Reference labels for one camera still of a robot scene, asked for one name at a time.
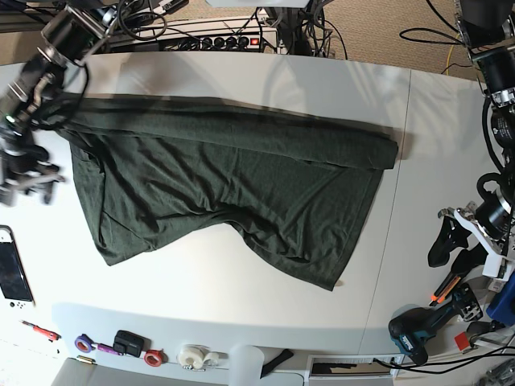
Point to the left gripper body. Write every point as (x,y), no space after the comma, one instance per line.
(466,217)

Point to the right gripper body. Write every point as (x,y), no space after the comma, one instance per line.
(28,171)

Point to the dark green t-shirt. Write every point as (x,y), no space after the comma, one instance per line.
(297,189)

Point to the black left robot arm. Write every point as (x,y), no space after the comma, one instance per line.
(486,30)

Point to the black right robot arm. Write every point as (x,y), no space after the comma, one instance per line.
(78,31)

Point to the orange black utility knife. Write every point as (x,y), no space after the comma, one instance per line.
(444,289)

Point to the blue box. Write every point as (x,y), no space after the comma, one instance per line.
(501,307)

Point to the teal black power drill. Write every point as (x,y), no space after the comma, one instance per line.
(411,330)

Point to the white handheld game console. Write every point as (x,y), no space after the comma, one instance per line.
(14,284)

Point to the red screwdriver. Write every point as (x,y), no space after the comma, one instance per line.
(49,335)

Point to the purple tape roll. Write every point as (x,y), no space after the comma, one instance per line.
(84,344)

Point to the purple marker pen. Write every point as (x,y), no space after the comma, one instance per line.
(106,349)

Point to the brass bullet-shaped piece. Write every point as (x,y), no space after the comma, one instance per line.
(85,359)

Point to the red tape roll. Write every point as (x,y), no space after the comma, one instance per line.
(154,358)

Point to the translucent plastic cup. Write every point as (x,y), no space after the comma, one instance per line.
(245,365)

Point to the white tape roll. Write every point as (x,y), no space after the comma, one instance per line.
(192,356)

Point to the black power strip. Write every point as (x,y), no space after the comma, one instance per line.
(218,43)

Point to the black action camera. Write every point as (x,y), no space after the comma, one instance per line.
(128,343)

